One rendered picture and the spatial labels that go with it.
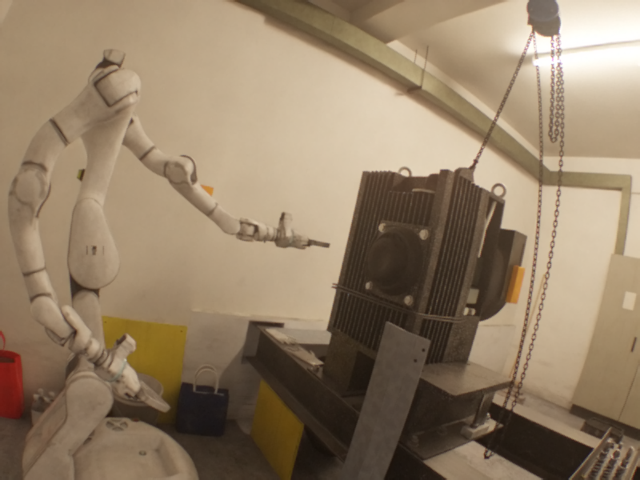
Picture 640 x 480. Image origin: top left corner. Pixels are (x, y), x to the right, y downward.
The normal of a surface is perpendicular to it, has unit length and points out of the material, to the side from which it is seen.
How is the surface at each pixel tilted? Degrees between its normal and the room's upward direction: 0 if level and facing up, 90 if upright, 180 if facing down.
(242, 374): 90
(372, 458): 90
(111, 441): 73
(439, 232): 90
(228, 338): 90
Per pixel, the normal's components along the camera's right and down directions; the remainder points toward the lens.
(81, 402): 0.59, 0.15
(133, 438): 0.62, -0.14
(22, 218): 0.50, 0.37
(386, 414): -0.70, -0.15
